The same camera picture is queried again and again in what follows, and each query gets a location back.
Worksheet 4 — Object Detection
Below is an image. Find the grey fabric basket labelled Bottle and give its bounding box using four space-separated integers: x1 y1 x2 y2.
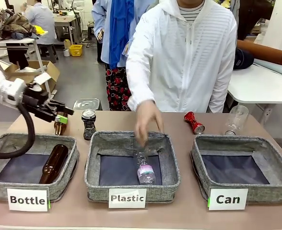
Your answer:
0 133 80 202

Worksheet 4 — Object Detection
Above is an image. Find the crushed red drink can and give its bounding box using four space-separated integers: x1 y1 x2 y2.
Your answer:
184 111 205 135

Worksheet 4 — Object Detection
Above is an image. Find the clear plastic cup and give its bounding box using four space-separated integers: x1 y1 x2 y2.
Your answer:
224 105 249 136

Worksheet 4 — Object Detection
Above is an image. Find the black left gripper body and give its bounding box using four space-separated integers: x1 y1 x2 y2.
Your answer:
19 88 60 123

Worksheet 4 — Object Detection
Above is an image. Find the seated person in light shirt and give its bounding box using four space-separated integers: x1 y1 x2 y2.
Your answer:
23 0 58 46

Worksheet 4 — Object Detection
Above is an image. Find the yellow cloth item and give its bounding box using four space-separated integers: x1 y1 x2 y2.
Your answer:
32 24 48 35

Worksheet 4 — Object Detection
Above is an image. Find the person's left forearm white sleeve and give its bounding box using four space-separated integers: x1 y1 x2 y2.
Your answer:
210 69 232 114

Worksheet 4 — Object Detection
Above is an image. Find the beige workbench table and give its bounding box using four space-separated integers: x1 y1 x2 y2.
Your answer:
53 13 77 44

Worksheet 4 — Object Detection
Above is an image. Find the person's torso white jacket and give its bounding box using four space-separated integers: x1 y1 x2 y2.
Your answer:
126 0 238 114

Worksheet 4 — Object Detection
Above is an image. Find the white rounded side table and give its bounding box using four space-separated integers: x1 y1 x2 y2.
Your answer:
226 62 282 115

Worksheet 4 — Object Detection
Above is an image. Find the grey fabric basket labelled Can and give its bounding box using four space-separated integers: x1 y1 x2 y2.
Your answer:
189 134 282 205

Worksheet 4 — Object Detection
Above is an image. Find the navy blue cap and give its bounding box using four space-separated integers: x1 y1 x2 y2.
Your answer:
233 48 255 71

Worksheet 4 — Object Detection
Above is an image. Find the open cardboard box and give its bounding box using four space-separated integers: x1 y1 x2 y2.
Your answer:
2 60 61 93

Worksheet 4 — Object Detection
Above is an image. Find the person's right forearm white sleeve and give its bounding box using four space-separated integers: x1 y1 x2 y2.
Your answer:
126 55 157 112

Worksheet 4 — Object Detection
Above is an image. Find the white Plastic label card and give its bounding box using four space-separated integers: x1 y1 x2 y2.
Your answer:
108 188 147 209

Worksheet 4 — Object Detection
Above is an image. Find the white Can label card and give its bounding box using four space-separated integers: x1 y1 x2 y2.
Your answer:
208 188 249 211

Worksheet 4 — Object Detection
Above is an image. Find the person's right hand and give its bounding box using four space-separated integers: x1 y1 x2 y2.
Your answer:
134 100 165 147

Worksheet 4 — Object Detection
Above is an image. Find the small brown glass bottle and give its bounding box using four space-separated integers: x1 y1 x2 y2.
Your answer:
54 112 68 136

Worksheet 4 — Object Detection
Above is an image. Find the white Bottle label card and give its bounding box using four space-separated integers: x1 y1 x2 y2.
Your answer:
6 188 49 212

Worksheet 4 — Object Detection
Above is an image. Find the crushed clear plastic bottle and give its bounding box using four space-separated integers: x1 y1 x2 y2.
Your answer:
134 140 157 185

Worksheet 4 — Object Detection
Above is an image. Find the yellow plastic crate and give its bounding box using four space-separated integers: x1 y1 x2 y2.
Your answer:
69 44 83 57

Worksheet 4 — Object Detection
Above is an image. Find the large brown glass bottle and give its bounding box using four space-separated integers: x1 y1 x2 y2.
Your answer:
38 144 69 184

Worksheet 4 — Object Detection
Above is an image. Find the black corrugated cable hose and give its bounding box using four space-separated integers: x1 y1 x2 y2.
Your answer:
0 102 36 159

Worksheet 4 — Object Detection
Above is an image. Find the light blue rolled mat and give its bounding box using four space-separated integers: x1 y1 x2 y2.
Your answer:
252 58 282 78

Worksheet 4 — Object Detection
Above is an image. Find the grey fabric basket labelled Plastic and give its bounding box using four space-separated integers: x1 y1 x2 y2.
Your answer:
84 130 181 204

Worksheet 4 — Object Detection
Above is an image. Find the clear plastic container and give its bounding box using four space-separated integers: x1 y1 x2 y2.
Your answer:
72 98 101 111

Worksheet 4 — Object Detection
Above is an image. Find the pile of patterned clothing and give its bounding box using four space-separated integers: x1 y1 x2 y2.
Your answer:
0 4 37 42

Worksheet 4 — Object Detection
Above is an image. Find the bystander in blue coat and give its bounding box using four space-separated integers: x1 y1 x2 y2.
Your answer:
92 0 157 111

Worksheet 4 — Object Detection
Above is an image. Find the crushed black drink can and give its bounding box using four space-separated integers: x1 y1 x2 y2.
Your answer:
81 109 97 141

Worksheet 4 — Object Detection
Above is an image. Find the white metal-frame table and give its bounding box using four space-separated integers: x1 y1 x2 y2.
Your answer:
0 31 52 97

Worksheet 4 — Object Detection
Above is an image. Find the brown rolled mat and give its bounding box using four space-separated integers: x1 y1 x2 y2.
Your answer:
236 39 282 66

